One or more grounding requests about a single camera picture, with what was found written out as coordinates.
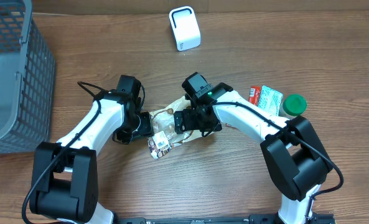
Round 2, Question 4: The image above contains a brown pantree snack bag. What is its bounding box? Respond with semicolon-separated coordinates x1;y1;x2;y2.
147;96;202;159

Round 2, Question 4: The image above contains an orange small box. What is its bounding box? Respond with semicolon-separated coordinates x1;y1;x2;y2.
225;123;237;129

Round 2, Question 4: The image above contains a red snack stick packet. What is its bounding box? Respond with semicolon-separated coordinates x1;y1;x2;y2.
248;86;262;106

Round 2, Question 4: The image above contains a teal snack packet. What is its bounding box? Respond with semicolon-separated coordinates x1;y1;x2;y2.
258;85;283;116

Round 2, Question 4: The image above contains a green lid jar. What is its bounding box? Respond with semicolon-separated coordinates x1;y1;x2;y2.
279;94;307;119

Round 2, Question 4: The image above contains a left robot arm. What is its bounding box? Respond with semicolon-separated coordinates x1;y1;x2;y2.
21;75;154;223

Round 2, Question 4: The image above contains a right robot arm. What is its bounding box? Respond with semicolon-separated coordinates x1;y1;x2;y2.
174;72;335;223

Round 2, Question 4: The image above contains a white barcode scanner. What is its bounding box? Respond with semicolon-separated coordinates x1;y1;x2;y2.
169;6;201;52

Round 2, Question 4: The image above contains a grey plastic mesh basket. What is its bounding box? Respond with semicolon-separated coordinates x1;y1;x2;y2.
0;0;56;154

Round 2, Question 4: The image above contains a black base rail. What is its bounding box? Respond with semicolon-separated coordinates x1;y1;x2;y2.
115;213;336;224

